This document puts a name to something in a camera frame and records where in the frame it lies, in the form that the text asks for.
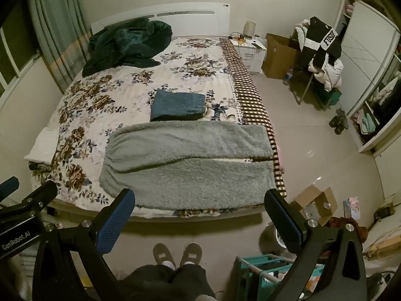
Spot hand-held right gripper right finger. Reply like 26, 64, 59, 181
264, 189, 368, 301

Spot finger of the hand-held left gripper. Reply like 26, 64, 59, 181
0, 176, 20, 202
16, 180, 59, 214

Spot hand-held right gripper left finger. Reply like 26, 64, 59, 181
32, 188, 137, 301

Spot grey fleece pants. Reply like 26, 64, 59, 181
98, 121, 276, 211

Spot open small cardboard box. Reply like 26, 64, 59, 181
293, 185, 339, 227

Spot white folded cloth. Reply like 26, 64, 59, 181
23, 127, 60, 166

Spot grey slipper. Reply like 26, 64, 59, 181
180, 242, 203, 266
152, 243, 176, 269

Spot teal laundry rack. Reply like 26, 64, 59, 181
235, 255, 325, 301

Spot pastel printed packet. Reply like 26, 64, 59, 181
343, 196, 361, 220

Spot brown cloth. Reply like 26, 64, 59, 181
327, 216, 369, 243

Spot person's dark trouser legs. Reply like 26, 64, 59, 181
118, 263, 217, 301

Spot dark shoes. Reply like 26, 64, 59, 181
328, 108, 349, 135

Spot floral bed quilt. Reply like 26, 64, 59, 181
23, 36, 287, 224

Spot window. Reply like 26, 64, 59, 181
0, 27, 42, 102

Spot folded blue jeans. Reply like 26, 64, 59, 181
150, 88, 206, 123

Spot metal chair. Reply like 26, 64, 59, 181
287, 25, 343, 106

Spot brown checked blanket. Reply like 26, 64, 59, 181
219, 38, 288, 199

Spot white padded jacket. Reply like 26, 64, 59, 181
308, 59, 345, 92

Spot green striped curtain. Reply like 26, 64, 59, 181
27, 0, 90, 94

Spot tall brown cardboard box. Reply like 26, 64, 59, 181
261, 33, 303, 81

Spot white nightstand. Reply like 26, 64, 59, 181
230, 34, 268, 76

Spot dark green blanket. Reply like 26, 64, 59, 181
82, 17, 173, 77

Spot white wardrobe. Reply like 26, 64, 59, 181
333, 0, 401, 154

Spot white table lamp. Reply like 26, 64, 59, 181
244, 21, 258, 39

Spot white headboard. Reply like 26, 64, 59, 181
91, 3, 231, 39

